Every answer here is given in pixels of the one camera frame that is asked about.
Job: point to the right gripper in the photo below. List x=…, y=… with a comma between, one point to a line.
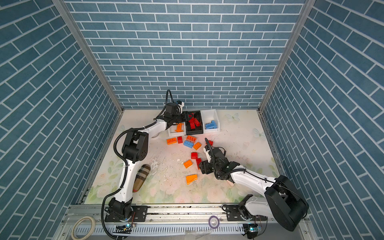
x=204, y=165

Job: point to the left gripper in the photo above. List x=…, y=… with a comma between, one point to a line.
x=183, y=118

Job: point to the orange lego figure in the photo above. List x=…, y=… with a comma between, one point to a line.
x=179, y=128

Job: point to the red lego diagonal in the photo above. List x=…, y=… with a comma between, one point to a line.
x=197, y=123

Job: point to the blue lego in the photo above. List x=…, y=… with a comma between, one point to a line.
x=214, y=123
x=188, y=144
x=211, y=126

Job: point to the blue lego bottom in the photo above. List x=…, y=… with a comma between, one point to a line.
x=214, y=123

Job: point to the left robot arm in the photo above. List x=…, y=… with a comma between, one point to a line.
x=132, y=146

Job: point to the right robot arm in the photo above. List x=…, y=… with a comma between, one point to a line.
x=282, y=200

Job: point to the white left bin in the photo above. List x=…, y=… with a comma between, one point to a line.
x=172, y=133

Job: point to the white bin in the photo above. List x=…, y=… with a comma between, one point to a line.
x=207, y=117
x=172, y=133

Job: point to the long red lego center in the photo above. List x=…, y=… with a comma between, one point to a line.
x=198, y=161

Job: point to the black middle bin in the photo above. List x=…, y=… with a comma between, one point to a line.
x=197, y=130

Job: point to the small red lego by bins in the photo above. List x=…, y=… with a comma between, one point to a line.
x=180, y=140

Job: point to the small red lego center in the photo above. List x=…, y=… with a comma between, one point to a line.
x=194, y=155

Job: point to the small orange lego square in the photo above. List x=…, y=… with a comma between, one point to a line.
x=197, y=145

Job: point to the orange lego top stacked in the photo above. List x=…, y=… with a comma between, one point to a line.
x=191, y=139

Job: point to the orange lego center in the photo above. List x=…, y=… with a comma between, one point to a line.
x=188, y=164

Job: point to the blue lego under orange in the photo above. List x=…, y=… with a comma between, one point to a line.
x=188, y=144

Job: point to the white right bin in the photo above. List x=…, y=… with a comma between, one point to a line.
x=207, y=117

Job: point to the striped brown cylinder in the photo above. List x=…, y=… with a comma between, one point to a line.
x=141, y=177

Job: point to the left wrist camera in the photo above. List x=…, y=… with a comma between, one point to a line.
x=180, y=106

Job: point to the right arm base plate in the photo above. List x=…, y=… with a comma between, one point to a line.
x=233, y=214

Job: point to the aluminium rail frame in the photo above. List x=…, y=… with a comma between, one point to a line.
x=183, y=222

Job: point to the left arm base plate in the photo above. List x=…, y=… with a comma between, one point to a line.
x=132, y=214

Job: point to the tape roll on rail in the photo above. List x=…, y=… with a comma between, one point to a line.
x=83, y=228

